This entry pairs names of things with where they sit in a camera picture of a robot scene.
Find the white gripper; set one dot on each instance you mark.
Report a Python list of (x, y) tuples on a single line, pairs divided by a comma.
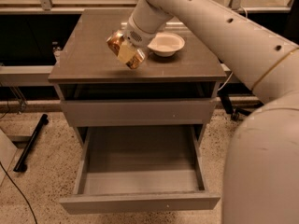
[(135, 35)]

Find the orange soda can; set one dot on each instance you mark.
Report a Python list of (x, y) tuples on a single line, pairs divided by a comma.
[(114, 42)]

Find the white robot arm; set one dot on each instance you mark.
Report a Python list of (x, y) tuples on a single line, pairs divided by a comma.
[(261, 173)]

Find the grey drawer cabinet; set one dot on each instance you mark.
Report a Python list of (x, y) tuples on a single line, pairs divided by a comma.
[(89, 71)]

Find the closed grey top drawer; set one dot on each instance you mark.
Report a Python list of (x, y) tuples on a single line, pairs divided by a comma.
[(137, 113)]

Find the open grey middle drawer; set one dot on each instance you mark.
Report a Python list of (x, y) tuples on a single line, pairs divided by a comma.
[(140, 169)]

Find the white paper bowl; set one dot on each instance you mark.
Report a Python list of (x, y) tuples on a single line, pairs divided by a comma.
[(166, 44)]

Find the black office chair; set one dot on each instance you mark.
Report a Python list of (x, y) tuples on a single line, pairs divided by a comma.
[(265, 62)]

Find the black metal bar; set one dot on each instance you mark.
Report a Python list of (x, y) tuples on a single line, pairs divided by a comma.
[(20, 165)]

